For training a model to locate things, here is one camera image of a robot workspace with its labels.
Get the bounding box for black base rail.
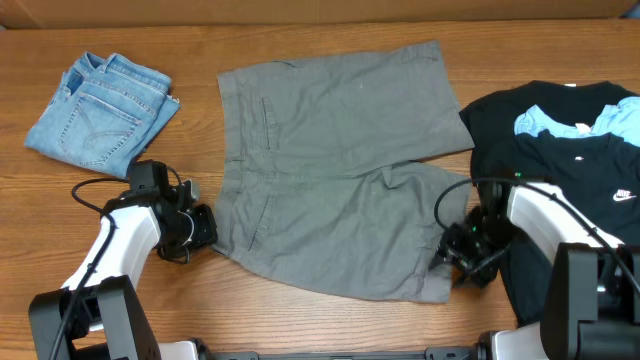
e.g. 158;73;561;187
195;339;492;360

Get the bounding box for folded blue denim jeans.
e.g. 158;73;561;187
24;52;180;179

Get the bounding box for black t-shirt underneath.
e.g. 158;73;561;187
460;80;633;177

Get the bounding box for grey cotton shorts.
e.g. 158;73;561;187
214;41;474;303

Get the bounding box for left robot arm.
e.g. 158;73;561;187
28;160;217;360

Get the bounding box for light blue shirt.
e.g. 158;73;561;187
513;96;639;147

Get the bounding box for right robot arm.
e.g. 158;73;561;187
425;177;639;360

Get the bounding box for black Nike t-shirt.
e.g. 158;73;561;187
471;131;639;327

